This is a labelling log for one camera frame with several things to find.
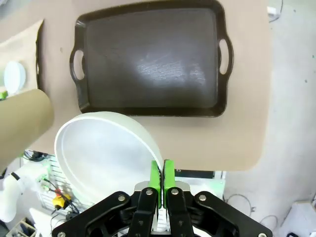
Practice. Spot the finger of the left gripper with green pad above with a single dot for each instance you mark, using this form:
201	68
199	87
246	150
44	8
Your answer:
3	95

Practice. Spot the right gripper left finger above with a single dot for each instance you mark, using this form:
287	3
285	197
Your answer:
155	177

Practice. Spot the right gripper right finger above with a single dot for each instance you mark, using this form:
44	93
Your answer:
169	177

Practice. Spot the light blue bowl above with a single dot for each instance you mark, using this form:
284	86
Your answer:
14	77

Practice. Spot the brown tall cup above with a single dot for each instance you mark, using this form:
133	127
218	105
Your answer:
22	123

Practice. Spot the white bowl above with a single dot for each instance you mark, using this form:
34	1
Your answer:
103	158

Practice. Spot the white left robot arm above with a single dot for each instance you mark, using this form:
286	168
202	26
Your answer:
10	197

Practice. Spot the dark brown plastic tray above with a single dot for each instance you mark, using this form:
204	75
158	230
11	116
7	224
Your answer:
153	61

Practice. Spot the white perforated rack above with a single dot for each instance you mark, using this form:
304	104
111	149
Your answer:
56	177

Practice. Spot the yellow plug connector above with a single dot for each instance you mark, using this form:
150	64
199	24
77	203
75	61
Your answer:
59	201

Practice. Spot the white box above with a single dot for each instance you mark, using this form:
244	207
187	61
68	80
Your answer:
303	219

